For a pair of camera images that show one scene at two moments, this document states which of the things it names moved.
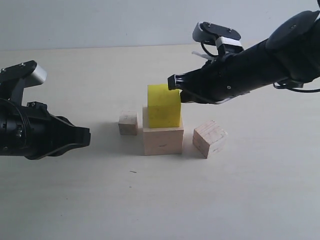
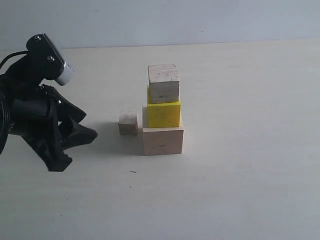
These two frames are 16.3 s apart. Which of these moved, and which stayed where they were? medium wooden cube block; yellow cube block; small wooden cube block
Moved: medium wooden cube block
Stayed: small wooden cube block; yellow cube block
